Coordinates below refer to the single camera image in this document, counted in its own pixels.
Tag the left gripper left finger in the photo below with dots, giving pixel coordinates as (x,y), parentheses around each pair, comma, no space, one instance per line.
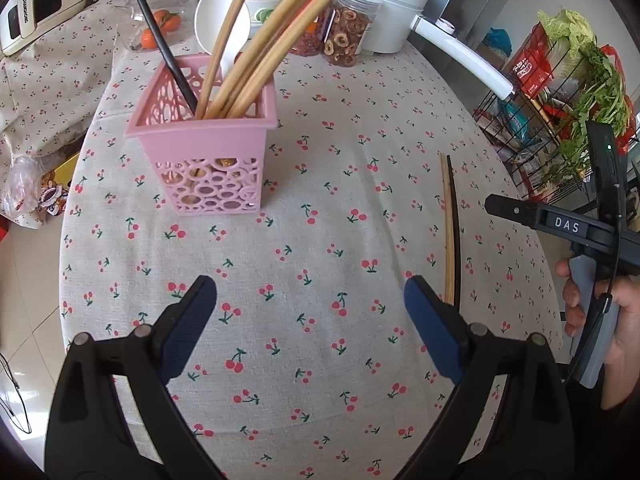
(88,436)

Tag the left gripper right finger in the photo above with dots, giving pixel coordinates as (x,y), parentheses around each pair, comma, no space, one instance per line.
(531,436)

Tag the pink perforated utensil holder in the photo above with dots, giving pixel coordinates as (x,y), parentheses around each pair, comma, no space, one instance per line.
(209,166)

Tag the black chopstick gold band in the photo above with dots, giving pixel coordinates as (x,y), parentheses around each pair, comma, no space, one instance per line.
(168,57)

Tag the long wooden chopstick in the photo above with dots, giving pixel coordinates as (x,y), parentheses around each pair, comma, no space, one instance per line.
(229,20)

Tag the white plastic spoon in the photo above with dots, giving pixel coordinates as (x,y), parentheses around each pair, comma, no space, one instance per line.
(208,20)

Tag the red plastic bag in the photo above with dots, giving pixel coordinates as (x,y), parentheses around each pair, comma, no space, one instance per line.
(618,109)

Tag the green leafy vegetables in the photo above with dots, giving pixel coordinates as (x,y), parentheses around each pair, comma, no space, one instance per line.
(588,107)

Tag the red snack package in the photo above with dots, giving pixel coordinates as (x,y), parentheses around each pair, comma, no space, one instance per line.
(530,65)

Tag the napa cabbage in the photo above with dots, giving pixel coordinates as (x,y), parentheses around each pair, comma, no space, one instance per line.
(568,34)

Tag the clear plastic bag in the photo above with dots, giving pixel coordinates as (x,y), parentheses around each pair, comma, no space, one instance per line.
(21,189)

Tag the yellow cardboard box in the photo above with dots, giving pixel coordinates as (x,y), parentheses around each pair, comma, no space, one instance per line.
(55,186)

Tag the cherry print tablecloth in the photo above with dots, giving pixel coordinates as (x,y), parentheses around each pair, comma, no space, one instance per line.
(310,368)

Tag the jar of dried fruit rings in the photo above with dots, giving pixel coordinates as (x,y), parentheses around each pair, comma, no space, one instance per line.
(344,29)

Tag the jar of red berries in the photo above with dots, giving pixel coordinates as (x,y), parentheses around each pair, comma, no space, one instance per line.
(309,41)

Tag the white bowl green knob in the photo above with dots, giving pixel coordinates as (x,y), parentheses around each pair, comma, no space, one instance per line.
(259,12)

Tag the glass jar with tangerines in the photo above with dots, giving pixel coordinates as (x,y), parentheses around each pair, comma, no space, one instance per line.
(174,18)

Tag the cream air fryer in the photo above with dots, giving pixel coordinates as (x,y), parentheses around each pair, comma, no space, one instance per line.
(35,5)

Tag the black wire rack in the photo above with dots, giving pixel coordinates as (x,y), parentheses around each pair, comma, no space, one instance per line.
(526,134)

